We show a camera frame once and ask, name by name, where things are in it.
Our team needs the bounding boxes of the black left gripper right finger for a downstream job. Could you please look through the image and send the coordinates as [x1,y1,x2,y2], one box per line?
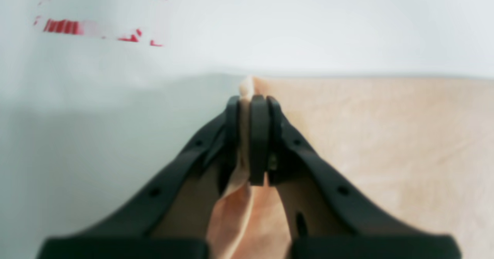
[249,95,462,259]

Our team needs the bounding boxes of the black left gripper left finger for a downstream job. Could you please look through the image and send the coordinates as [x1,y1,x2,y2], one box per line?
[37,96,240,259]

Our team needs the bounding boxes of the peach T-shirt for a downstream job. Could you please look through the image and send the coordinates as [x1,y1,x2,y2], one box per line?
[206,76,494,259]

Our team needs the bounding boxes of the red tape marking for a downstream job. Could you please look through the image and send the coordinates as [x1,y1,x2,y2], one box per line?
[33,0,170,47]

